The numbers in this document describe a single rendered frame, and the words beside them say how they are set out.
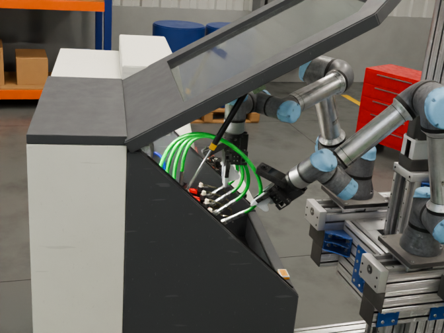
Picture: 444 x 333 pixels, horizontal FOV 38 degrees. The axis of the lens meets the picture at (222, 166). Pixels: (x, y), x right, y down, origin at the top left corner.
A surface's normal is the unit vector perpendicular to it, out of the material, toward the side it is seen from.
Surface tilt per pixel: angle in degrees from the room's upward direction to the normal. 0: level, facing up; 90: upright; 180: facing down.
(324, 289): 0
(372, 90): 90
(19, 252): 0
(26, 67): 90
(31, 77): 90
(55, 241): 90
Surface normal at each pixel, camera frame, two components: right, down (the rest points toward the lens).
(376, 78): -0.74, 0.18
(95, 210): 0.17, 0.37
